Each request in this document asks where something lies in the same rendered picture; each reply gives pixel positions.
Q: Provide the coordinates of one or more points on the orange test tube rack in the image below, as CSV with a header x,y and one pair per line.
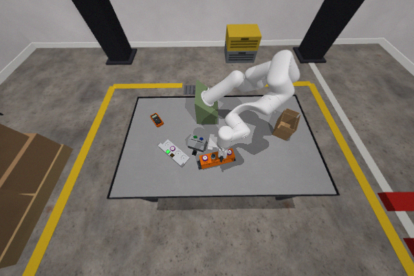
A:
x,y
214,162

